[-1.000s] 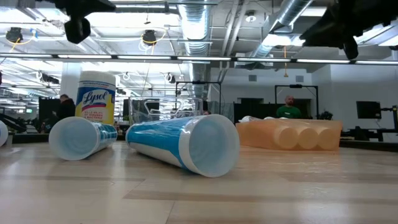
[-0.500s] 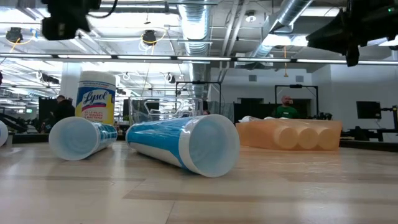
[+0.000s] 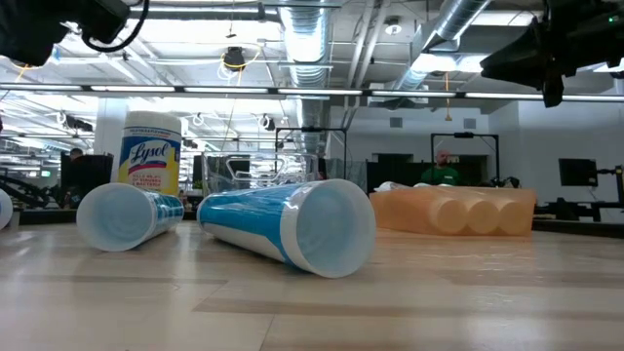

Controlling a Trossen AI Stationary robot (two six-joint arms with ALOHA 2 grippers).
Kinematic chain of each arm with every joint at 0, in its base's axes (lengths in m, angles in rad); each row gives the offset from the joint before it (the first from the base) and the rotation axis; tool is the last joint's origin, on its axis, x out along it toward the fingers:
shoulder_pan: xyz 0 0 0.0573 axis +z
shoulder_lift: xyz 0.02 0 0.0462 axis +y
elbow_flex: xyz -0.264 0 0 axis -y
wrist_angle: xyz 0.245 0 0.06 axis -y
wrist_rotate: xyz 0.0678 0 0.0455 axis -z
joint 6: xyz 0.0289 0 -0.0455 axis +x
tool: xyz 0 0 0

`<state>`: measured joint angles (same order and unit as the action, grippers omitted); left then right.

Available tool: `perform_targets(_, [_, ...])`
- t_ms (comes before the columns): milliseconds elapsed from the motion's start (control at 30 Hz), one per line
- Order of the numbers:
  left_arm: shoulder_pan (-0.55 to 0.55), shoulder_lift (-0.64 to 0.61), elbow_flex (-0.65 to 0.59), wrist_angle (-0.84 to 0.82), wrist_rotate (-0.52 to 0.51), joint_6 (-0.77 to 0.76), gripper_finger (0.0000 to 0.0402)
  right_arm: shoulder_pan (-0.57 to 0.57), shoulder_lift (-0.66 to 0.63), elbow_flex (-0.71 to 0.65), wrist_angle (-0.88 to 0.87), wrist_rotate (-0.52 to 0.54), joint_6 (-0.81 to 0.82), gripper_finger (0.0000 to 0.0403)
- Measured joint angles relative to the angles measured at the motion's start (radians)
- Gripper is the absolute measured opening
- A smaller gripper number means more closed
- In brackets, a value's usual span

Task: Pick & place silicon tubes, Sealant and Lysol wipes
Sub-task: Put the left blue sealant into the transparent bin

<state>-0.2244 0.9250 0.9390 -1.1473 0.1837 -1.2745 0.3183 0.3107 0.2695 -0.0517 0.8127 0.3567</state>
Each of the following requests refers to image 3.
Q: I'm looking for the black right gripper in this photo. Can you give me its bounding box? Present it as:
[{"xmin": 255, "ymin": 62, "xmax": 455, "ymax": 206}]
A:
[{"xmin": 479, "ymin": 0, "xmax": 610, "ymax": 109}]

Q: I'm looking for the Lysol wipes canister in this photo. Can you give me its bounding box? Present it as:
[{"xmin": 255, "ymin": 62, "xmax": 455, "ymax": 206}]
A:
[{"xmin": 115, "ymin": 110, "xmax": 183, "ymax": 197}]

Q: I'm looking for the black computer monitor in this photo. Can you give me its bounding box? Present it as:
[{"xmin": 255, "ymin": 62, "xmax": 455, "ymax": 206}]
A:
[{"xmin": 558, "ymin": 157, "xmax": 599, "ymax": 188}]

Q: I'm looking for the white plastic wrapping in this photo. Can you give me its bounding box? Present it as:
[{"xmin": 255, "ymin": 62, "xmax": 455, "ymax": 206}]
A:
[{"xmin": 372, "ymin": 180, "xmax": 452, "ymax": 193}]

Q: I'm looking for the orange translucent plastic bin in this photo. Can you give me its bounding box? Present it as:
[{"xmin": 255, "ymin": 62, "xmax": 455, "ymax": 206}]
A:
[{"xmin": 368, "ymin": 184, "xmax": 538, "ymax": 238}]

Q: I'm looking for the long ceiling light strip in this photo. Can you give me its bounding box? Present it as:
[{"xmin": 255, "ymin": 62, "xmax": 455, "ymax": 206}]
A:
[{"xmin": 0, "ymin": 83, "xmax": 624, "ymax": 103}]

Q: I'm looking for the black hanging ceiling device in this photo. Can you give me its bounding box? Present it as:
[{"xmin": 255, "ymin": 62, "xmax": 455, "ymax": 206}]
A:
[{"xmin": 221, "ymin": 45, "xmax": 248, "ymax": 72}]

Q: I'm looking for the clear plastic bin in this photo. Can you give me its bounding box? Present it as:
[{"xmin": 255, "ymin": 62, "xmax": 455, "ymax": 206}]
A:
[{"xmin": 200, "ymin": 151, "xmax": 321, "ymax": 197}]

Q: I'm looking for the white building pillar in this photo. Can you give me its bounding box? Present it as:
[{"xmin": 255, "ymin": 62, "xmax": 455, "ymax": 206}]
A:
[{"xmin": 94, "ymin": 97, "xmax": 130, "ymax": 184}]

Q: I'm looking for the black partition panel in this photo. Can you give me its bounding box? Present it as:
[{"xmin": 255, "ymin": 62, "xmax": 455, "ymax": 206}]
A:
[{"xmin": 59, "ymin": 152, "xmax": 115, "ymax": 210}]

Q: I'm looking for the silver ventilation duct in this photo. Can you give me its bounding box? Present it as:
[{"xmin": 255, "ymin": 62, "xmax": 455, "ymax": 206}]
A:
[
  {"xmin": 279, "ymin": 0, "xmax": 333, "ymax": 153},
  {"xmin": 389, "ymin": 0, "xmax": 491, "ymax": 92}
]

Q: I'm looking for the yellow hanging cord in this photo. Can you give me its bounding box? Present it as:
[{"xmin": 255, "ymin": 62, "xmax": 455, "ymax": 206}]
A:
[{"xmin": 442, "ymin": 71, "xmax": 452, "ymax": 123}]

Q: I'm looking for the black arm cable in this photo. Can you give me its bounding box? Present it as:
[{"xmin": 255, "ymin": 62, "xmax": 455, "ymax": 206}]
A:
[{"xmin": 80, "ymin": 0, "xmax": 151, "ymax": 54}]

